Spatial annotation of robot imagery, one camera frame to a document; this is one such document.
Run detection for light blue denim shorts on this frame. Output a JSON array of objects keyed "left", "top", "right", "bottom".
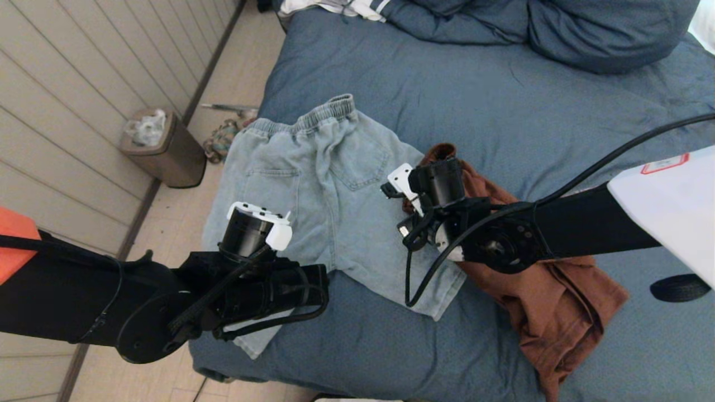
[{"left": 202, "top": 94, "right": 467, "bottom": 360}]

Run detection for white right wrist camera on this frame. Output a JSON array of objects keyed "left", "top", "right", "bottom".
[{"left": 381, "top": 163, "right": 465, "bottom": 263}]

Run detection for multicoloured cloth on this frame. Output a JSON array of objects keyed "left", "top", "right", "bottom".
[{"left": 202, "top": 118, "right": 256, "bottom": 165}]

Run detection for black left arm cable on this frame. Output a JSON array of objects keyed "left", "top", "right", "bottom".
[{"left": 0, "top": 234, "right": 154, "bottom": 270}]

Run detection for white pillow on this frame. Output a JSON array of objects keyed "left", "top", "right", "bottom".
[{"left": 686, "top": 0, "right": 715, "bottom": 56}]

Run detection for silver metal object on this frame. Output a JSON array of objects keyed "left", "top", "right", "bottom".
[{"left": 201, "top": 103, "right": 259, "bottom": 119}]

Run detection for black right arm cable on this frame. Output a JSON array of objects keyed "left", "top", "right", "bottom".
[{"left": 403, "top": 113, "right": 715, "bottom": 308}]

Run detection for blue pillow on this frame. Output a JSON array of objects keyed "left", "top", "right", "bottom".
[{"left": 526, "top": 0, "right": 699, "bottom": 75}]

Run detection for brown metal trash bin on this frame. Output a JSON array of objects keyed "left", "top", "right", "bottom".
[{"left": 120, "top": 109, "right": 207, "bottom": 189}]

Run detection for white striped garment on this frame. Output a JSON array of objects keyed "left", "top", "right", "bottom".
[{"left": 278, "top": 0, "right": 398, "bottom": 24}]

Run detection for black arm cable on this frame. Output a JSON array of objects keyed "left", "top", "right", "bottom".
[
  {"left": 403, "top": 113, "right": 715, "bottom": 308},
  {"left": 0, "top": 234, "right": 154, "bottom": 270}
]

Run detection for clear plastic bin liner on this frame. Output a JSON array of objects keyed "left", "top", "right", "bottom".
[{"left": 124, "top": 109, "right": 168, "bottom": 148}]

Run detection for blue bed cover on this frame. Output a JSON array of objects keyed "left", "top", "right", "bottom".
[{"left": 183, "top": 8, "right": 715, "bottom": 402}]

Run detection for rust brown shorts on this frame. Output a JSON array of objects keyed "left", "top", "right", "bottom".
[{"left": 402, "top": 142, "right": 630, "bottom": 402}]

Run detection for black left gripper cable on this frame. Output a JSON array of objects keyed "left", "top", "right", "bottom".
[{"left": 212, "top": 279, "right": 331, "bottom": 342}]

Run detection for crumpled blue blanket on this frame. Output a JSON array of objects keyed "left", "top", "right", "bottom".
[{"left": 385, "top": 0, "right": 530, "bottom": 46}]

